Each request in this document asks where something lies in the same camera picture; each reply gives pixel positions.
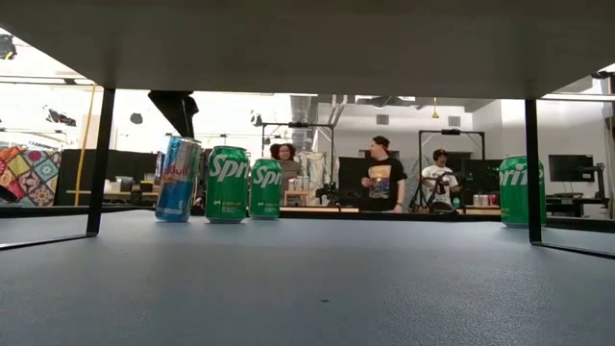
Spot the long wooden desk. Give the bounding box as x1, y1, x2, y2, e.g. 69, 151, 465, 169
65, 189, 160, 203

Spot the yellow hanging cable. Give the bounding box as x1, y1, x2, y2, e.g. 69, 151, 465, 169
73, 85, 97, 207

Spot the black partition wall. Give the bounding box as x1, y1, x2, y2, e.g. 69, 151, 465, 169
55, 148, 162, 207

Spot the person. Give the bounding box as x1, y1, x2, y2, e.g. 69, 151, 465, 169
268, 142, 305, 194
360, 135, 408, 214
421, 148, 461, 212

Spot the translucent plastic sheet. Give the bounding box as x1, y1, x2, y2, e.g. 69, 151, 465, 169
401, 156, 431, 209

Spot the colourful patchwork quilt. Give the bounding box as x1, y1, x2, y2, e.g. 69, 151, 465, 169
0, 145, 62, 207

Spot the black computer monitor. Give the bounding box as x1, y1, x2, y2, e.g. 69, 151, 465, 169
548, 153, 596, 183

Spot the black rolling panel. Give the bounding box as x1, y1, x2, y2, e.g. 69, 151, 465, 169
338, 157, 371, 209

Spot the black wide monitor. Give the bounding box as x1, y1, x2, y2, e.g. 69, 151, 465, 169
460, 159, 501, 194

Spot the black camera gantry frame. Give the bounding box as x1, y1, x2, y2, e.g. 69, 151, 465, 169
260, 121, 336, 184
417, 128, 486, 160

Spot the silver ventilation duct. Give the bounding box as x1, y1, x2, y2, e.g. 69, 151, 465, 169
289, 94, 319, 151

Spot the black door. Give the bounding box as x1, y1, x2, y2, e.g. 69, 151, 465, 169
357, 149, 401, 162

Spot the wooden board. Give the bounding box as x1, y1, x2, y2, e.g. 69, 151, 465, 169
0, 0, 615, 260

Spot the dark office desk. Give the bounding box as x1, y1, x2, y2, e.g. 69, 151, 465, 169
545, 191, 611, 218

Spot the green Sprite can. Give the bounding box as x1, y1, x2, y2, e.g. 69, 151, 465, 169
248, 158, 283, 221
498, 154, 548, 228
205, 145, 251, 225

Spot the blue table mat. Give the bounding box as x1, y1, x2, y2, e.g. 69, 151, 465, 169
0, 210, 615, 346

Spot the blue silver Red Bull can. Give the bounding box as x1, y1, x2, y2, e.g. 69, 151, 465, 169
154, 136, 204, 223

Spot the wooden work table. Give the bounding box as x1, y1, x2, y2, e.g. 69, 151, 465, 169
455, 205, 502, 215
281, 205, 360, 214

